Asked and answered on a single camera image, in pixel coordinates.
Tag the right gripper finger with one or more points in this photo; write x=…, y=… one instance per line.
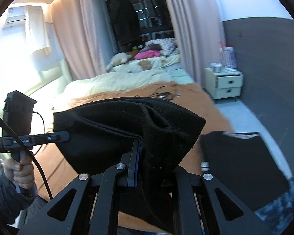
x=132, y=165

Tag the black sleeveless shirt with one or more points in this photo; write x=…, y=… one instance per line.
x=102, y=131

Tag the grey sleeved left forearm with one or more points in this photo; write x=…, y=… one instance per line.
x=11, y=202

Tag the pink clothes pile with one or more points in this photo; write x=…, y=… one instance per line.
x=147, y=54

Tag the person's left hand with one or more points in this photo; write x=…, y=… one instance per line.
x=20, y=172

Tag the cream padded headboard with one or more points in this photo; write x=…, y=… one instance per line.
x=42, y=86

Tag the cream fluffy blanket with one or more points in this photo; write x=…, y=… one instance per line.
x=121, y=81

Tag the orange-brown bed blanket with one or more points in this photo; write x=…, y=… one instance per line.
x=60, y=173

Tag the white air conditioner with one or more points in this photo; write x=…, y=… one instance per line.
x=28, y=15

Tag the left pink curtain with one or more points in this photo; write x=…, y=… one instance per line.
x=74, y=24

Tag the pink curtain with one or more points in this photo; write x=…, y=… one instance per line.
x=199, y=32
x=74, y=24

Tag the white plush toy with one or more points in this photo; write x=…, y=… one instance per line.
x=118, y=59

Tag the white bedside table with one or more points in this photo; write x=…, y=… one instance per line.
x=224, y=84

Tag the dark hanging coat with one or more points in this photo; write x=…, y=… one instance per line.
x=125, y=18

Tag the striped gift bag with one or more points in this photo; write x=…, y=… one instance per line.
x=228, y=58

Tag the right pink curtain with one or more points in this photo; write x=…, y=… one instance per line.
x=199, y=32

